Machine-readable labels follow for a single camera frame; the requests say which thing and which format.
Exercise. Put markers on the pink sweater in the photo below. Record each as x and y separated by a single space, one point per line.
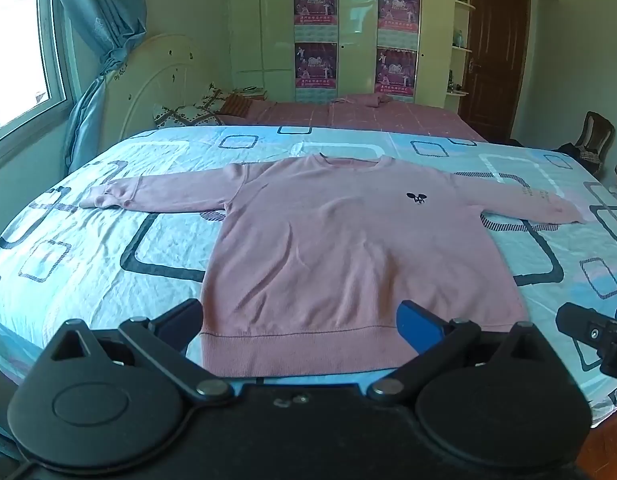
333 240

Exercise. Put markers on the orange striped pillow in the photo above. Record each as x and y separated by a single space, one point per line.
236 105

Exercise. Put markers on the small patterned white pillow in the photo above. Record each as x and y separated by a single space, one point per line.
213 97

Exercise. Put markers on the teal bottle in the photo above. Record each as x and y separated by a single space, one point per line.
457 36

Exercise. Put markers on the purple wall poster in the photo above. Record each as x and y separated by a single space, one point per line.
396 71
399 15
315 10
316 71

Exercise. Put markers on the pink pillow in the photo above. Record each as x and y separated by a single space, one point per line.
261 109

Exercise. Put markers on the large patterned white pillow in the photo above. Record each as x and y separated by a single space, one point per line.
186 114

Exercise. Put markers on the pink bedsheet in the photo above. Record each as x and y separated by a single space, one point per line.
388 117

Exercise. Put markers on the brown wooden door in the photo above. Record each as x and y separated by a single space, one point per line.
493 60

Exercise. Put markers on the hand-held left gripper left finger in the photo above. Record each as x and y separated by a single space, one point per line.
184 321

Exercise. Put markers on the wooden chair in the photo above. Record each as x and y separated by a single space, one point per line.
595 130

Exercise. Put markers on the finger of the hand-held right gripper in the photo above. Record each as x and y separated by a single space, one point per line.
580 324

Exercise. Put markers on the white corner shelves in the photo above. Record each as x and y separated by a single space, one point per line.
461 50

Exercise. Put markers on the blue curtain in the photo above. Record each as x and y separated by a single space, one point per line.
103 25

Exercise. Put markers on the window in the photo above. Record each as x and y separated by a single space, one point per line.
18 45

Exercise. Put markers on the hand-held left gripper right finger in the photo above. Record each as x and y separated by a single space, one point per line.
413 321

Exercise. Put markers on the light blue printed blanket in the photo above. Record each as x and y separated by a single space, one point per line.
103 240

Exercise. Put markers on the white bed headboard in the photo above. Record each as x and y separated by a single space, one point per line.
148 80

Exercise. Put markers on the stack of books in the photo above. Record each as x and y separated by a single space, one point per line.
252 90

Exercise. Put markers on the folded pink cloth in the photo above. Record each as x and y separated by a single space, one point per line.
361 100

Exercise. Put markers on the cream wardrobe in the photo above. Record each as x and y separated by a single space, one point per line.
358 30

